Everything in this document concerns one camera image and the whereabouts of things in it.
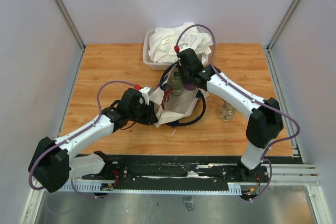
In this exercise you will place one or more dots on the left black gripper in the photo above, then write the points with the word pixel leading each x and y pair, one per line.
pixel 150 117

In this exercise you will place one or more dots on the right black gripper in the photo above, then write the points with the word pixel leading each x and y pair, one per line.
pixel 180 69

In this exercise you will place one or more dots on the beige canvas tote bag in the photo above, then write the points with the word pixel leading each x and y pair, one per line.
pixel 178 107

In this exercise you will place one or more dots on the chang soda water bottle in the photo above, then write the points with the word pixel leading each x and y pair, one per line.
pixel 227 111

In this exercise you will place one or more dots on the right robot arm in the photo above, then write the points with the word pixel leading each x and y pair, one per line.
pixel 264 118

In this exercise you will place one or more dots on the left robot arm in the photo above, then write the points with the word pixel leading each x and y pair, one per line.
pixel 57 161

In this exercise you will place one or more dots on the red coke can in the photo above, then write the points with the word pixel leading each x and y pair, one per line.
pixel 165 99

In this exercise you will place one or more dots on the white plastic basket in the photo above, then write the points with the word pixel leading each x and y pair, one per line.
pixel 146 59

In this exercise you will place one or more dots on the white crumpled cloth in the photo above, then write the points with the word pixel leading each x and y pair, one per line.
pixel 163 40

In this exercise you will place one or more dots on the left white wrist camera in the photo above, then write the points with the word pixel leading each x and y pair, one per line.
pixel 146 92

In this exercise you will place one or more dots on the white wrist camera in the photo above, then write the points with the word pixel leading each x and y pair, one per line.
pixel 146 92
pixel 181 48

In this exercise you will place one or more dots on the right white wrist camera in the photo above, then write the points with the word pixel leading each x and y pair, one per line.
pixel 181 48

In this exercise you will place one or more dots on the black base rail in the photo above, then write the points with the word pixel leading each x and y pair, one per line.
pixel 176 174

